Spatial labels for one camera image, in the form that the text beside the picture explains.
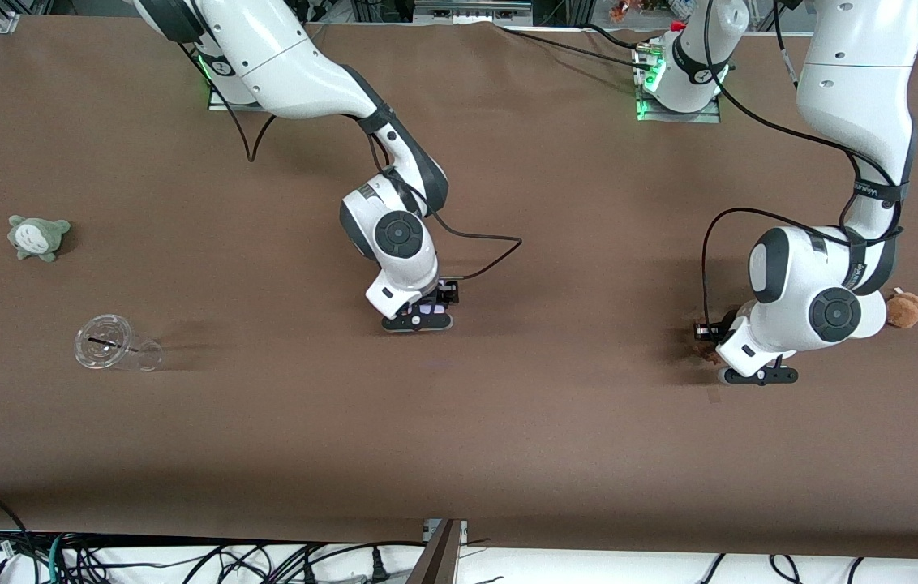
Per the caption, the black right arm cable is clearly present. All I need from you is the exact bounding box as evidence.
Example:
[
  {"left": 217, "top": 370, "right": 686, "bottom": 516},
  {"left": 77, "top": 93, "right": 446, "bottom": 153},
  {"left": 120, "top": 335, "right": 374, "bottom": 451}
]
[{"left": 179, "top": 41, "right": 523, "bottom": 283}]

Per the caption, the grey green plush toy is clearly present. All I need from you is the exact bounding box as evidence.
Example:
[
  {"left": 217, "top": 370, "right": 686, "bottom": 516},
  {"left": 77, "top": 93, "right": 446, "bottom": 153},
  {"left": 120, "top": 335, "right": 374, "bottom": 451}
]
[{"left": 7, "top": 214, "right": 72, "bottom": 263}]

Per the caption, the black cable between bases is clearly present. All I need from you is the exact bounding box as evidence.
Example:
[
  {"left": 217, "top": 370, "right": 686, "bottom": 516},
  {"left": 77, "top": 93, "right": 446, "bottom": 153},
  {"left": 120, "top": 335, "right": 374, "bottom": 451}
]
[{"left": 495, "top": 24, "right": 654, "bottom": 67}]

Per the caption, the brown lion statue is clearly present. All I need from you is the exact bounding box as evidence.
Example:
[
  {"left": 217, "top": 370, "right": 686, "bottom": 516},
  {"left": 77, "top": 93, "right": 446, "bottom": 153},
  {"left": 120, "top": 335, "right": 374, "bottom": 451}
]
[{"left": 688, "top": 307, "right": 744, "bottom": 363}]

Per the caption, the clear plastic cup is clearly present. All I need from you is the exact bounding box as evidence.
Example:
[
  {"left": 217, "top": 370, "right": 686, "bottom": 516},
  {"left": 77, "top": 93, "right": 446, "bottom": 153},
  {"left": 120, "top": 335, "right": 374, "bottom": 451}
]
[{"left": 74, "top": 314, "right": 164, "bottom": 372}]

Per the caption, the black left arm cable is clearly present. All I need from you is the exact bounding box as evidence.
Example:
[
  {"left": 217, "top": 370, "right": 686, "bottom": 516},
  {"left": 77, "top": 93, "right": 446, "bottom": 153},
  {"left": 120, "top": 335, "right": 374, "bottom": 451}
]
[{"left": 701, "top": 0, "right": 910, "bottom": 327}]

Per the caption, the brown plush toy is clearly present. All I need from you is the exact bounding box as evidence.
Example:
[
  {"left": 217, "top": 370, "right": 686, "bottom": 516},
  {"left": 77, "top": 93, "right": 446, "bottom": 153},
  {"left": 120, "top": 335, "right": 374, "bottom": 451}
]
[{"left": 885, "top": 288, "right": 918, "bottom": 329}]

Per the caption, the aluminium frame profile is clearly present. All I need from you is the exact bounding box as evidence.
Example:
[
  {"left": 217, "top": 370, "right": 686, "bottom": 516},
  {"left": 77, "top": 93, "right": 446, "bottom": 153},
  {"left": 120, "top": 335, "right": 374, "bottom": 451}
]
[{"left": 414, "top": 0, "right": 533, "bottom": 25}]

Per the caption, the brown table cover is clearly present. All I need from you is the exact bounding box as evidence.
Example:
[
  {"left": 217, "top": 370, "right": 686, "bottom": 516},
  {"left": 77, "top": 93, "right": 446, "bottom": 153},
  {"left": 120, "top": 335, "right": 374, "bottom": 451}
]
[{"left": 0, "top": 16, "right": 918, "bottom": 560}]

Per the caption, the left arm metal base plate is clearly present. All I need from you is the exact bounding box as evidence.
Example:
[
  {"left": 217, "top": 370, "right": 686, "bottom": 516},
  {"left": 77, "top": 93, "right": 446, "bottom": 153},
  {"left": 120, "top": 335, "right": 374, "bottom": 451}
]
[{"left": 635, "top": 45, "right": 722, "bottom": 124}]

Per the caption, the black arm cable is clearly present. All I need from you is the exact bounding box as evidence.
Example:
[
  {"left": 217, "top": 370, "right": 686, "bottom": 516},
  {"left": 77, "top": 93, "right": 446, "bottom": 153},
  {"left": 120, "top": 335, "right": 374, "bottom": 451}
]
[
  {"left": 179, "top": 41, "right": 523, "bottom": 283},
  {"left": 701, "top": 0, "right": 910, "bottom": 327}
]

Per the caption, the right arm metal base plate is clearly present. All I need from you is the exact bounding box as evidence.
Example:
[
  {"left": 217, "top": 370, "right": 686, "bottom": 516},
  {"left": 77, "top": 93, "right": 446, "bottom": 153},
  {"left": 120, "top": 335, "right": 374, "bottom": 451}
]
[{"left": 206, "top": 79, "right": 265, "bottom": 112}]

